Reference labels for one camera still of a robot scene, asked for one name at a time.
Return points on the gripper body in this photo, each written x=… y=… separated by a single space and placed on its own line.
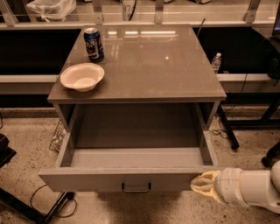
x=229 y=184

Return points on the grey top drawer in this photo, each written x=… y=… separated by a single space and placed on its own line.
x=134 y=159

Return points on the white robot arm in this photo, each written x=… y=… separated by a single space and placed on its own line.
x=239 y=188

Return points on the grey drawer cabinet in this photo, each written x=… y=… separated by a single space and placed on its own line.
x=158 y=91

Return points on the black table leg right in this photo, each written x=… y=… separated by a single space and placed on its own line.
x=231 y=136

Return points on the black office chair base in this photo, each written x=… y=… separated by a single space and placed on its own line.
x=272 y=153

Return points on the clear plastic water bottle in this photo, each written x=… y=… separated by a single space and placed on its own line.
x=216 y=62

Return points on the white paper bowl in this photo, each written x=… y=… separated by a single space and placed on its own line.
x=82 y=77

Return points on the blue soda can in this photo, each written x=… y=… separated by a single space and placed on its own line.
x=93 y=42

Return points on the black stand base left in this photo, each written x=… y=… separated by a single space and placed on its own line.
x=8 y=201

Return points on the black equipment left edge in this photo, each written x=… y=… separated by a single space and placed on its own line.
x=6 y=153

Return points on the clear plastic bag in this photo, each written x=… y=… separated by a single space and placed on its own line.
x=50 y=10

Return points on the black drawer handle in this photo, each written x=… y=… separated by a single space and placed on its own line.
x=135 y=188

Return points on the wire basket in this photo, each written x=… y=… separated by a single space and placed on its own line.
x=57 y=138

